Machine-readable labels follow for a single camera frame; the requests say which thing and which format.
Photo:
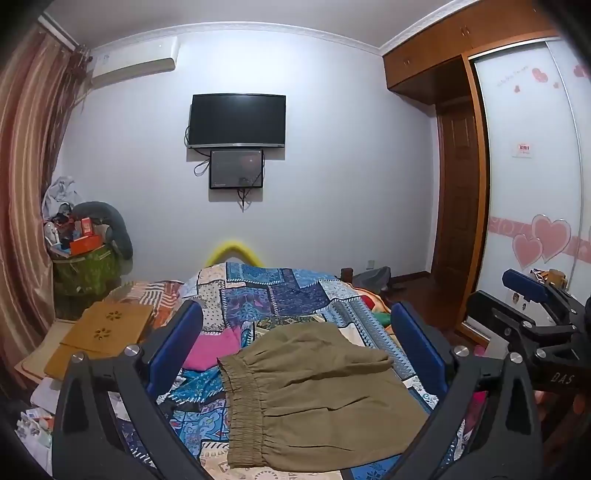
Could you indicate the red white sticker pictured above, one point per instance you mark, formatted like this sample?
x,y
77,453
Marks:
x,y
521,150

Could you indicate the wooden wardrobe with heart doors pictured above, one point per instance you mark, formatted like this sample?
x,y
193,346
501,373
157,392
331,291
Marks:
x,y
526,184

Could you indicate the grey bag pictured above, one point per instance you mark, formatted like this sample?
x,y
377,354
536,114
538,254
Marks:
x,y
374,279

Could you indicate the black wall television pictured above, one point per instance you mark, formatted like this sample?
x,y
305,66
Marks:
x,y
238,120

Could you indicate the olive green pants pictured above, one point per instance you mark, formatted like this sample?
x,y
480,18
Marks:
x,y
323,392

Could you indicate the grey neck pillow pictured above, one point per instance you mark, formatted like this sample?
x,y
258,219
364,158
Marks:
x,y
122,230

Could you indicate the blue patchwork blanket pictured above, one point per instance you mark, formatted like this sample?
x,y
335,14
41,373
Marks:
x,y
258,295

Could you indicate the wooden lap desk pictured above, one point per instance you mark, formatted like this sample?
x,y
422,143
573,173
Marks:
x,y
106,327

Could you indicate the pile of papers and packets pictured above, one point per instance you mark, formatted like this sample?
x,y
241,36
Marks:
x,y
39,424

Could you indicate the small black wall monitor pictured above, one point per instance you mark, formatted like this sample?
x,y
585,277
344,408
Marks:
x,y
236,168

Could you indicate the pink cloth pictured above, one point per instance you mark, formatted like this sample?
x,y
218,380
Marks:
x,y
210,348

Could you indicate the striped brown curtain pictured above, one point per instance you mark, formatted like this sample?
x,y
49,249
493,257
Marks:
x,y
27,161

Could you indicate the white crumpled cloth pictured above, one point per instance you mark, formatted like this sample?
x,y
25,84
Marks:
x,y
57,194

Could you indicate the cream flat box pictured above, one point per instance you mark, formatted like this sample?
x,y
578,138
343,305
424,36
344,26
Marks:
x,y
37,355

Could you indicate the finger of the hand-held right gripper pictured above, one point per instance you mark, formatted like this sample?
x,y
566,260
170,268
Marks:
x,y
489,318
524,284

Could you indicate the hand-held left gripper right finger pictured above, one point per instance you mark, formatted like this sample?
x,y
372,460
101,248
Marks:
x,y
415,341

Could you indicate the wooden bedpost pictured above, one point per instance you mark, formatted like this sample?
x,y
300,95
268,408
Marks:
x,y
346,274

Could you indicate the white air conditioner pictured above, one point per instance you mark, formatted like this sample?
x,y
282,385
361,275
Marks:
x,y
134,60

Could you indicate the orange box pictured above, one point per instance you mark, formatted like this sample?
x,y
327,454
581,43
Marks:
x,y
85,244

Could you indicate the orange striped sheet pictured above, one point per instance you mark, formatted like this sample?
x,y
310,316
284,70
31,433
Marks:
x,y
152,293

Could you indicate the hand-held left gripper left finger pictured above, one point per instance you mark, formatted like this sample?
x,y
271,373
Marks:
x,y
180,337

